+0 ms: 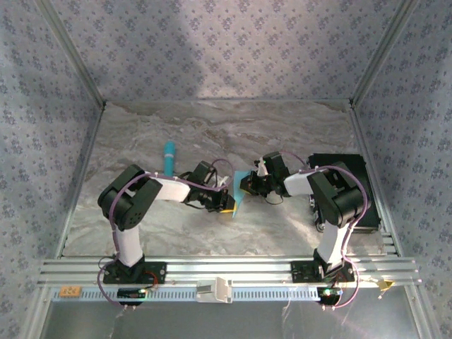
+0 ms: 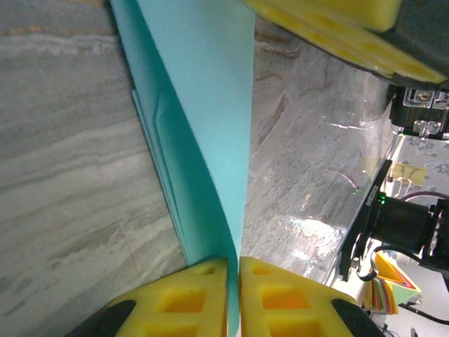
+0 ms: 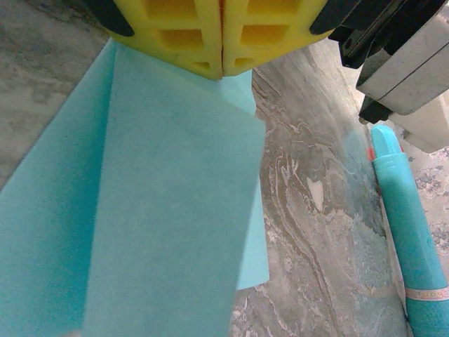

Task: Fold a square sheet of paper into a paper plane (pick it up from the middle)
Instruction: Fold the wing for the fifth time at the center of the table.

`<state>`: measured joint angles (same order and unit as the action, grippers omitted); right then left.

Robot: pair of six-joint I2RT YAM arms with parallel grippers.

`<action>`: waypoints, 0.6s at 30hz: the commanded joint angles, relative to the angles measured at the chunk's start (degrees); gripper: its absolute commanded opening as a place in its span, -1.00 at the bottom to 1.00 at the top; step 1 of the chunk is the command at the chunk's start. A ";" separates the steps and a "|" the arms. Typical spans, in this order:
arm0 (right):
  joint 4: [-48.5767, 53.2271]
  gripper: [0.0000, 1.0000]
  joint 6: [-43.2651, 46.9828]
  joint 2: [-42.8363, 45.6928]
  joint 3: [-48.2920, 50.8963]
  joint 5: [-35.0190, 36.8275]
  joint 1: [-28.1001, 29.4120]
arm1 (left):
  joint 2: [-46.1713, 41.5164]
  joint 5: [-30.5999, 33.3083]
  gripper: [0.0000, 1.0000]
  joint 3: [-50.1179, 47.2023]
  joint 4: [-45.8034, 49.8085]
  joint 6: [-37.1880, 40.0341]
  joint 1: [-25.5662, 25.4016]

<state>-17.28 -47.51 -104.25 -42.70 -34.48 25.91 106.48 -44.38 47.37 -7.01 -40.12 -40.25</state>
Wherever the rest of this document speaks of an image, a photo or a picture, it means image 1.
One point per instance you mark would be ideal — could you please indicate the light blue paper sheet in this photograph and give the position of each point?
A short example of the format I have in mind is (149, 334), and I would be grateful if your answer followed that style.
(239, 199)

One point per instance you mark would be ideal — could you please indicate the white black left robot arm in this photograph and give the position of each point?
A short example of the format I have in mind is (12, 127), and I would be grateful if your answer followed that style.
(173, 189)

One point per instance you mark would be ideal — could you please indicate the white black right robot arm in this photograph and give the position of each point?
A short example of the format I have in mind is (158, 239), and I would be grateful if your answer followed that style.
(300, 183)

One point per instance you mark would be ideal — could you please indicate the teal marker pen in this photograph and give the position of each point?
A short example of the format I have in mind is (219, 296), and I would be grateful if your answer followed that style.
(169, 152)

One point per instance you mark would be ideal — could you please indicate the black tray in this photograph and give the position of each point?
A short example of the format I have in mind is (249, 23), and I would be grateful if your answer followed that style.
(372, 215)

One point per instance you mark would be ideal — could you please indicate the black left controller board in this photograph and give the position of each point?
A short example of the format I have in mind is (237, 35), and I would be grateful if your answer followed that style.
(130, 293)

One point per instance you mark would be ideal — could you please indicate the black controller board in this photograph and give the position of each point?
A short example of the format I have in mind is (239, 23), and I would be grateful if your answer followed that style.
(130, 293)
(328, 293)

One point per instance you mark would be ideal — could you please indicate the black right controller board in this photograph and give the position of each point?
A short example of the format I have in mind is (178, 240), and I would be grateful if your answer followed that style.
(328, 293)

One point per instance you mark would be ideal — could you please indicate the yellow connector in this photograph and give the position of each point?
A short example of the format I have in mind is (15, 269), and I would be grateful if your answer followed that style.
(386, 284)

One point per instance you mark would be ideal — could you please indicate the orange tag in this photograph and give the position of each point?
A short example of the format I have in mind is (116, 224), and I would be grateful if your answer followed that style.
(70, 291)

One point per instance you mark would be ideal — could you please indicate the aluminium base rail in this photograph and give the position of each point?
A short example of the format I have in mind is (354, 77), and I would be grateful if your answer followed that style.
(229, 268)

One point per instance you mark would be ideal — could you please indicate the white plastic bracket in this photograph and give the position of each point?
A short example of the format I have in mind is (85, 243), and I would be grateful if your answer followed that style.
(219, 289)

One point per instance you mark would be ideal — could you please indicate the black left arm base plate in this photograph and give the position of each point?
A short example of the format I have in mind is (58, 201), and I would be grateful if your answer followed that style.
(157, 273)

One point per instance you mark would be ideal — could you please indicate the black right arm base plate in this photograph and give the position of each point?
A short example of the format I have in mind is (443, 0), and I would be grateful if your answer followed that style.
(303, 272)

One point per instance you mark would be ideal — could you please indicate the aluminium side rail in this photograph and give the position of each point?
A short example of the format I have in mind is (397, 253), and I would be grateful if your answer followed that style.
(82, 176)
(363, 141)

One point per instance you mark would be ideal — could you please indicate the aluminium corner post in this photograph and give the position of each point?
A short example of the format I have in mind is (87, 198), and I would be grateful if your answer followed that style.
(76, 53)
(381, 53)

